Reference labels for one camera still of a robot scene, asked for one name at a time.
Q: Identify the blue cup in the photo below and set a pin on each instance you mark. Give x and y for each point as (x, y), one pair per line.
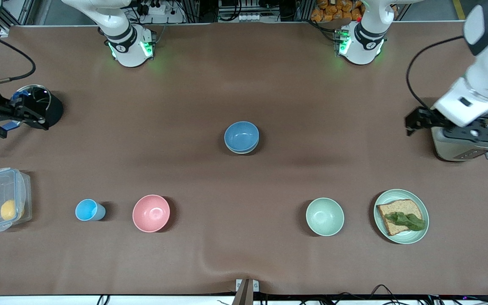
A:
(86, 210)

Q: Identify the green lettuce leaf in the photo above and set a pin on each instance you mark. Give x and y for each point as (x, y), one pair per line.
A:
(407, 221)

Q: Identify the yellow round fruit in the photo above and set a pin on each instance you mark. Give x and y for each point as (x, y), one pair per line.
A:
(9, 210)

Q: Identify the beige chrome toaster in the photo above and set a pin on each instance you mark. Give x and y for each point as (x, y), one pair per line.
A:
(456, 151)

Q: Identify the brown bread slice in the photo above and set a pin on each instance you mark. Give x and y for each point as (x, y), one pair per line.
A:
(396, 207)

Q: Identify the green bowl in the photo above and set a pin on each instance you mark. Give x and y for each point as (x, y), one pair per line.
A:
(240, 153)
(325, 216)

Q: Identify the orange snack bag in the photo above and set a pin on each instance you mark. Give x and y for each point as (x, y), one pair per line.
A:
(333, 10)

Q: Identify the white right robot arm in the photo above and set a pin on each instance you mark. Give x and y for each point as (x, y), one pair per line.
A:
(125, 46)

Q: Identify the green plate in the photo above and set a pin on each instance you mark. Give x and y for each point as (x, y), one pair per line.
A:
(400, 195)

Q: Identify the pink bowl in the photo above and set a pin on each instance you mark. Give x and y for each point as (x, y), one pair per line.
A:
(151, 213)

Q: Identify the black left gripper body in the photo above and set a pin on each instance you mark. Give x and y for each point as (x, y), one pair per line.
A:
(427, 117)

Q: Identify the brown table cloth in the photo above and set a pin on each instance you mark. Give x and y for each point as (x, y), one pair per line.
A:
(244, 237)

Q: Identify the glass lid blue knob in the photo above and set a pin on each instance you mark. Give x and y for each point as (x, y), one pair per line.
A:
(42, 95)

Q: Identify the metal table edge bracket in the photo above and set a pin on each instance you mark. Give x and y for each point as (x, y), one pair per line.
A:
(247, 288)

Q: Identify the white power strip with plugs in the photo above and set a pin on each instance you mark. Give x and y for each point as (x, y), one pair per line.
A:
(153, 9)

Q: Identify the blue bowl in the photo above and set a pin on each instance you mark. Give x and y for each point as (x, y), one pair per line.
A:
(240, 135)

